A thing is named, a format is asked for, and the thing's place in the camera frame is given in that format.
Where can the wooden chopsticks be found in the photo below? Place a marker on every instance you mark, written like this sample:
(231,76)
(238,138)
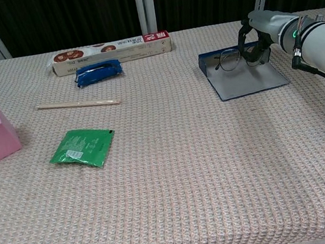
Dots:
(79,104)

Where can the blue plastic packet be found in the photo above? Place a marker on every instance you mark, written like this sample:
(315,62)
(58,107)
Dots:
(99,73)

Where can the eyeglasses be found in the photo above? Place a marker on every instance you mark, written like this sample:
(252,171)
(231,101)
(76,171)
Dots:
(230,59)

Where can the beige woven tablecloth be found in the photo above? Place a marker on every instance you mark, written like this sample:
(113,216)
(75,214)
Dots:
(173,188)

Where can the long white baking paper box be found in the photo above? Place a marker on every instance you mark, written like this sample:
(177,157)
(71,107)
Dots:
(114,53)

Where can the blue eyeglasses case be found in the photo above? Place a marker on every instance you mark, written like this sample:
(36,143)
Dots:
(249,82)

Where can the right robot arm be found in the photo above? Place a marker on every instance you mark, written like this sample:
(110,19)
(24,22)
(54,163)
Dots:
(323,41)

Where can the green foil packet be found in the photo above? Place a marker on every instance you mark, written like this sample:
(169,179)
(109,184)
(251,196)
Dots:
(84,146)

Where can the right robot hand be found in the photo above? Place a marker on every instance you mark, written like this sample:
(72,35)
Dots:
(261,24)

